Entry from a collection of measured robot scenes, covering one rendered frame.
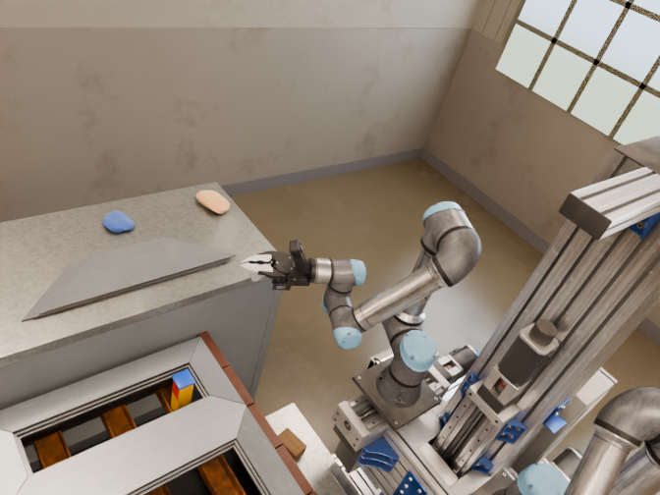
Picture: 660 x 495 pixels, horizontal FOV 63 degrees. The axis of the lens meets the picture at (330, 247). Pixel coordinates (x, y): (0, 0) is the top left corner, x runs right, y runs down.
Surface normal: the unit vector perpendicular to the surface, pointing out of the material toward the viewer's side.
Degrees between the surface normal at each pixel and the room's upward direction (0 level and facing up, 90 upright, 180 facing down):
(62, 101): 90
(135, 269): 0
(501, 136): 90
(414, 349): 8
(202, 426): 0
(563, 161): 90
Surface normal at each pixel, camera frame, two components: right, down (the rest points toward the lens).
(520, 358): -0.78, 0.24
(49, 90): 0.58, 0.62
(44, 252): 0.24, -0.75
